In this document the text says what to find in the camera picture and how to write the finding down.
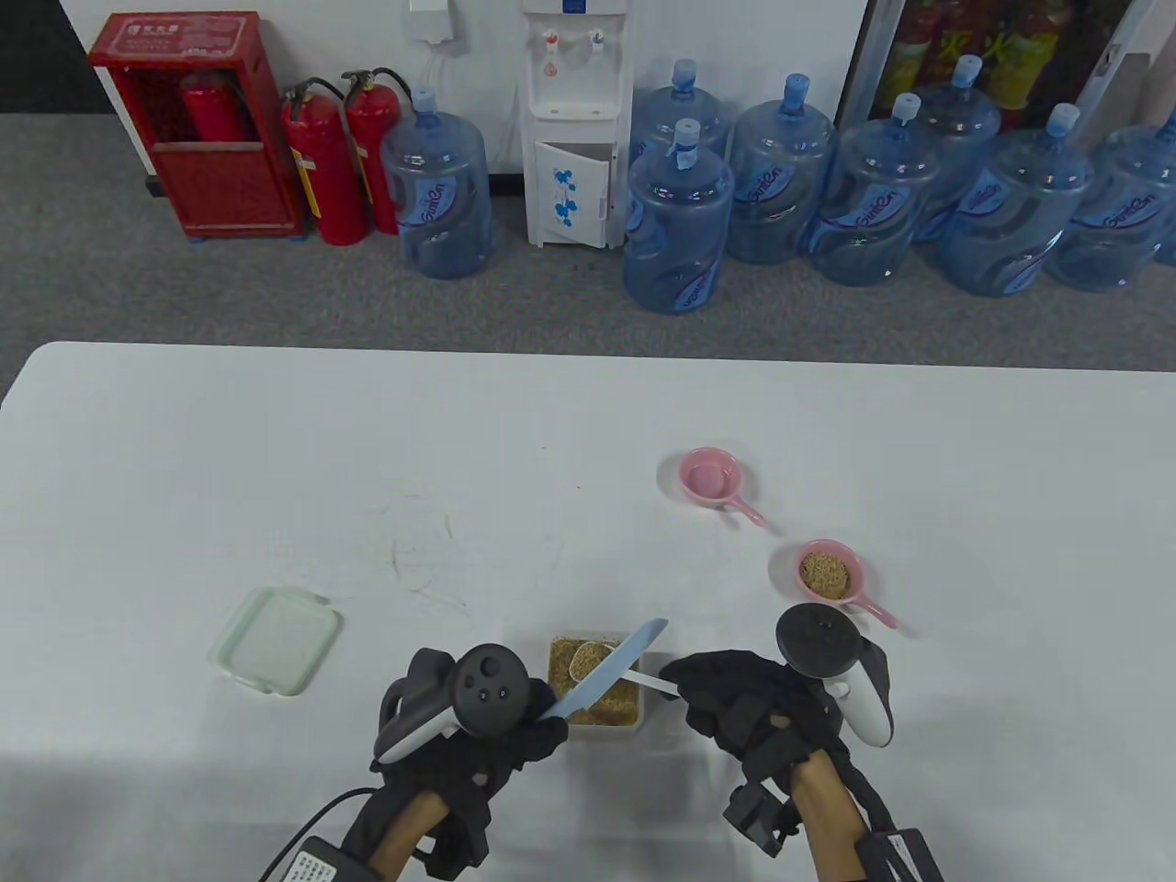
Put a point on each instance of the person's left hand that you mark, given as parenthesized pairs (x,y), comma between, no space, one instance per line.
(478,763)

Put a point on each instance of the person's right hand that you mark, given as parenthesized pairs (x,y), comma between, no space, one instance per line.
(735,698)

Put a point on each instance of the white plastic coffee spoon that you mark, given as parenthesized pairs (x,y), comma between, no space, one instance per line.
(657,682)

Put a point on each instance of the white sesame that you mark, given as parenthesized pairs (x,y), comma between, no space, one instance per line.
(620,703)

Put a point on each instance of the clear plastic food container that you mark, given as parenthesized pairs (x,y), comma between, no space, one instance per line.
(602,732)

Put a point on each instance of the light blue knife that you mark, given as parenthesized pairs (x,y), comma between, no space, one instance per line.
(611,666)

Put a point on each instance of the small white sesame portion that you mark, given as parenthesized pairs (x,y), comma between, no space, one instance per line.
(824,572)
(588,657)

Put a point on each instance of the clear green-rimmed container lid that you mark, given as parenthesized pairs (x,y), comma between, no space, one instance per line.
(276,638)

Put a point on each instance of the person's left forearm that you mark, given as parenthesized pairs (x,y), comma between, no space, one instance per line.
(409,831)

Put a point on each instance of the person's right forearm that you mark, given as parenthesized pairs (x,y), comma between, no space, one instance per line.
(827,818)

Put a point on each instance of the row of blue water bottles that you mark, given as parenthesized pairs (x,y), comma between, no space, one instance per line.
(675,230)

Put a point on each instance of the blue water jug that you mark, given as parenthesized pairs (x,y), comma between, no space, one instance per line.
(436,193)

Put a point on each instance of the red fire extinguisher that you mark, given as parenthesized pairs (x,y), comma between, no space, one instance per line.
(372,129)
(209,110)
(326,175)

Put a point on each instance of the red fire extinguisher cabinet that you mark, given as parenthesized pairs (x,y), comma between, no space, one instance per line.
(220,193)

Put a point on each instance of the white water dispenser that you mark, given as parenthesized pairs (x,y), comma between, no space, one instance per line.
(574,92)

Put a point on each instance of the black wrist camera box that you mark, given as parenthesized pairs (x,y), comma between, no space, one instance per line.
(905,859)
(322,864)

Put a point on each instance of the white wall box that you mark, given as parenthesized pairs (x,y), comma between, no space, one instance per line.
(430,20)

